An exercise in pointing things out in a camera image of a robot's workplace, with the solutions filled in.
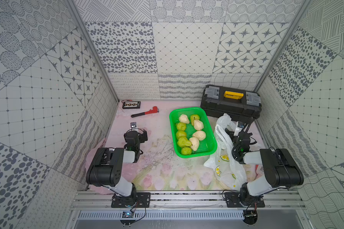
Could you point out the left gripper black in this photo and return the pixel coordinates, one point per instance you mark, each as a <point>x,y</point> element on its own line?
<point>133,133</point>

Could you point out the lemon print plastic bag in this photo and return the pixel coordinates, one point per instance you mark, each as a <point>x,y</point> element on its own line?
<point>227,170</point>

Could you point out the green pear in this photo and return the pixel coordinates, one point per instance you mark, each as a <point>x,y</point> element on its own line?
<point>193,118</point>
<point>183,142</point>
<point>181,126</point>
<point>186,151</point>
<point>180,134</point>

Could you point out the green pear bottom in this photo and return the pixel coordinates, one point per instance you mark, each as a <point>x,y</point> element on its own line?
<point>186,151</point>

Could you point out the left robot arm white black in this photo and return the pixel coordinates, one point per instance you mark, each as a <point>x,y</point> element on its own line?
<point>105,170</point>

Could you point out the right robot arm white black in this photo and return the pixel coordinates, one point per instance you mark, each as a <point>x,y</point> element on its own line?
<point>280,171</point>

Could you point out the black screw bit case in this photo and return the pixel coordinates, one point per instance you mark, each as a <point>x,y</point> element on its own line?
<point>131,104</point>

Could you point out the green plastic basket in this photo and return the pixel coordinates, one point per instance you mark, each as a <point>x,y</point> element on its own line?
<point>192,133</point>

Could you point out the red pipe wrench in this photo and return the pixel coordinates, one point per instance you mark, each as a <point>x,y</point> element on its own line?
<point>152,111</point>

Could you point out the green pear top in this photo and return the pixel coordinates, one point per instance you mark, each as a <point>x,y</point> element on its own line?
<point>193,118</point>

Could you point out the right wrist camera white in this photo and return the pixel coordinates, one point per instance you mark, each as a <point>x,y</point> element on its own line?
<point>240,125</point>

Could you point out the black toolbox yellow handle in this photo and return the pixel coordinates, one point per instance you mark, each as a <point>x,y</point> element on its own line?
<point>241,105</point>

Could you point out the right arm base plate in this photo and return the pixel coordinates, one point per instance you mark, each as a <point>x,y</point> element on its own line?
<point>245,199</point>

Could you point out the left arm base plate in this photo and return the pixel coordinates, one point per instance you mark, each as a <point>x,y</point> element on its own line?
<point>138,199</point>

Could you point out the aluminium front rail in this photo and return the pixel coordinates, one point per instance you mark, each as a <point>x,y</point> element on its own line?
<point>190,200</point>

